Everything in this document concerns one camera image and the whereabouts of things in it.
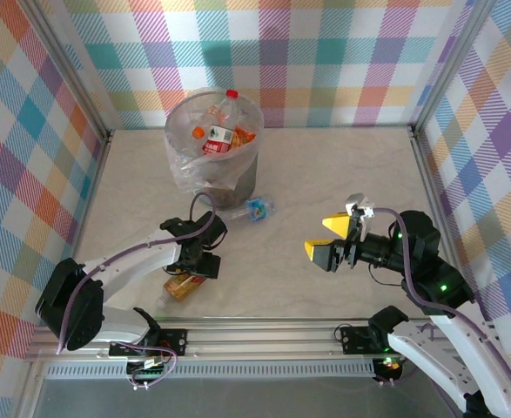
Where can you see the brown tea bottle gold label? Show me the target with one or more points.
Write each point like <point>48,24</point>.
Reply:
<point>181,289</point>

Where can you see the water bottle red green label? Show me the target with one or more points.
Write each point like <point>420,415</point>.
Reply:
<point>218,139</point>

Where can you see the small bottle orange cap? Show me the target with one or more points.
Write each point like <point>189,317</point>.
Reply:
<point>198,132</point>

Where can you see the orange label bottle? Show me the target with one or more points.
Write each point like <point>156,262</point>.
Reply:
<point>244,137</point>

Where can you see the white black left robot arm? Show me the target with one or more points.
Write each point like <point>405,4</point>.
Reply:
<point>129,270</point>

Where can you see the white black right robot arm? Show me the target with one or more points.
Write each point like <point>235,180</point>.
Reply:
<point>429,352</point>

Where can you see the grey metal mesh bin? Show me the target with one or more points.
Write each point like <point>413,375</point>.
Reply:
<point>246,178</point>

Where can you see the clear plastic bin liner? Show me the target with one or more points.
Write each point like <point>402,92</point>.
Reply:
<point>185,170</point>

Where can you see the crushed bottle colourful blue label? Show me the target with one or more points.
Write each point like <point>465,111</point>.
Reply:
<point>258,210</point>

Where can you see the small lit controller board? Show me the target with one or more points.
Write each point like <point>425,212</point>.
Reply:
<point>389,362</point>

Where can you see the aluminium table side rail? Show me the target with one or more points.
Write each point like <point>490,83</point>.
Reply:
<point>429,174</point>
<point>94,187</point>

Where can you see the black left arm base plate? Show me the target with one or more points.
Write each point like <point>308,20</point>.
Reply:
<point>176,339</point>

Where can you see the long aluminium base rail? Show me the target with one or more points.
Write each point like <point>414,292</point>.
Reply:
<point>259,337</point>

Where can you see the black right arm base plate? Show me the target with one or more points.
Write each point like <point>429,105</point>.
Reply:
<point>353,341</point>

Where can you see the aluminium upright frame post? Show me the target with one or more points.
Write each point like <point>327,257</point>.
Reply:
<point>452,65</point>
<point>69,65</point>

